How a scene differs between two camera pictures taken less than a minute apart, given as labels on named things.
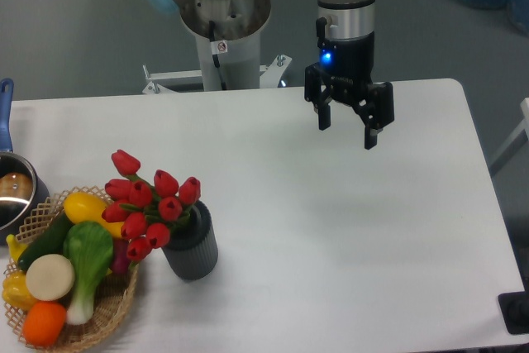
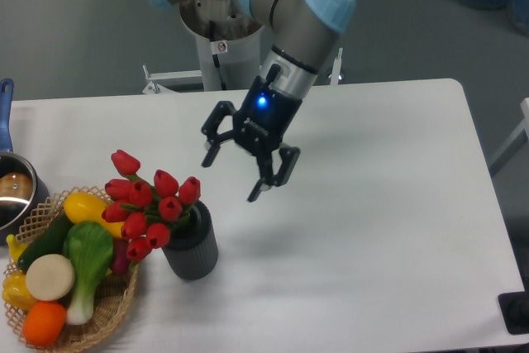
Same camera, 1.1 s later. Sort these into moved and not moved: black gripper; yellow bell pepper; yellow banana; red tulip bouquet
Moved: black gripper
Not moved: yellow banana; yellow bell pepper; red tulip bouquet
